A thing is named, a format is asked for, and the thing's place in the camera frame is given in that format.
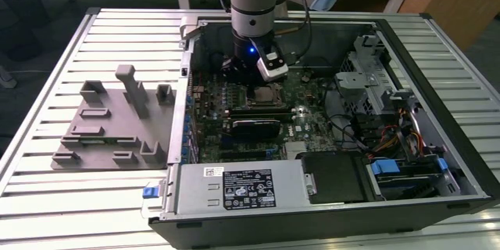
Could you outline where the silver CPU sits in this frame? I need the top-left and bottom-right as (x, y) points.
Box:
(253, 85), (280, 103)

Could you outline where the metal socket cover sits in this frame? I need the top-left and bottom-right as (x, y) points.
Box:
(245, 83), (285, 107)

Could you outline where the CPU socket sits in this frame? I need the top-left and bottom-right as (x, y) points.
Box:
(244, 84), (285, 109)

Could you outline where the black RAM slot bank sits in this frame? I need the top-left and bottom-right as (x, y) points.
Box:
(229, 107), (295, 124)

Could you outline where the black graphics card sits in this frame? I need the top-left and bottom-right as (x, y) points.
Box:
(229, 118), (281, 142)

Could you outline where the silver metal drive cage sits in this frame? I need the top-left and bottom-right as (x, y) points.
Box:
(333, 35), (407, 116)

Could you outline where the silver chipset heatsink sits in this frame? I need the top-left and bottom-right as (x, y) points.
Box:
(284, 141), (309, 157)

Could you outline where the green motherboard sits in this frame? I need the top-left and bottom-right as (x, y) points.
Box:
(187, 68), (340, 165)

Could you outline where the grey parts rack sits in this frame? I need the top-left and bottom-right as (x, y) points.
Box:
(49, 64), (179, 172)

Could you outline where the silver power supply unit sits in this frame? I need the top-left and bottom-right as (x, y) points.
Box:
(167, 160), (317, 214)

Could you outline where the green RAM stick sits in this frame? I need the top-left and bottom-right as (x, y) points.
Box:
(77, 138), (120, 145)

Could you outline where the blue disk carrier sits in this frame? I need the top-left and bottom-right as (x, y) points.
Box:
(369, 157), (451, 200)

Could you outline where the black PC case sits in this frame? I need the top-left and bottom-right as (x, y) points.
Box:
(147, 12), (500, 248)

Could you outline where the wooden cabinet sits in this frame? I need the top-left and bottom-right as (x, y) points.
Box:
(400, 0), (500, 53)

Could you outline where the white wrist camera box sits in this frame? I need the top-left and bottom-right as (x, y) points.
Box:
(256, 52), (289, 83)

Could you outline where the black camera cable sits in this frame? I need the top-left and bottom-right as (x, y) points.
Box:
(287, 0), (315, 65)

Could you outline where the coloured power wire bundle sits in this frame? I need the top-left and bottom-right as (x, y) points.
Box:
(367, 108), (429, 157)

